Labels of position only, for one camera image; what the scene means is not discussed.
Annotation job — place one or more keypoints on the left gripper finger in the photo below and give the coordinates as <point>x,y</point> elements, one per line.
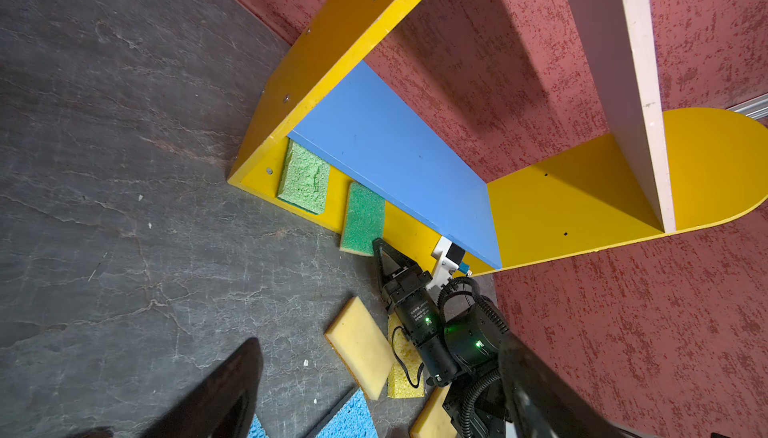
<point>222,405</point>

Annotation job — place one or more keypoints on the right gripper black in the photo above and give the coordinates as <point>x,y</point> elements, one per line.
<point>403,289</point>

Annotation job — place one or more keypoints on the tan sponge green scrub back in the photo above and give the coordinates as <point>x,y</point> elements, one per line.
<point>364,220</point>

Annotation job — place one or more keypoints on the green cellulose sponge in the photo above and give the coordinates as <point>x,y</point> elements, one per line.
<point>304,179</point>

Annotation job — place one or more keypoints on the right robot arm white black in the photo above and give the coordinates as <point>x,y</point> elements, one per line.
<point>496,386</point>

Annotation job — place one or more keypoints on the yellow shelf with coloured boards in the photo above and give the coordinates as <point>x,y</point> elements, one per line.
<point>655,174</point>

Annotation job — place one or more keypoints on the blue sponge left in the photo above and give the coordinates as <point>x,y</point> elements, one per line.
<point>256,429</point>

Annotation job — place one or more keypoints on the blue sponge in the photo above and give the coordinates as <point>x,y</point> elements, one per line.
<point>350,418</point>
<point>256,429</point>

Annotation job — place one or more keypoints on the tan sponge middle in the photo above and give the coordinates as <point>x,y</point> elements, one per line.
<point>358,341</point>

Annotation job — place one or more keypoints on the yellow cellulose sponge upper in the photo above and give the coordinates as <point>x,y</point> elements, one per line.
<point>404,379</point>

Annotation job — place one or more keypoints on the blue sponge right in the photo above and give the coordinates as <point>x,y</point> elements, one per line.
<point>350,418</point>

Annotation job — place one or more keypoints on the tan sponge near mug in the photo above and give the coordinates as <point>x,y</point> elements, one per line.
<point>433,421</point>

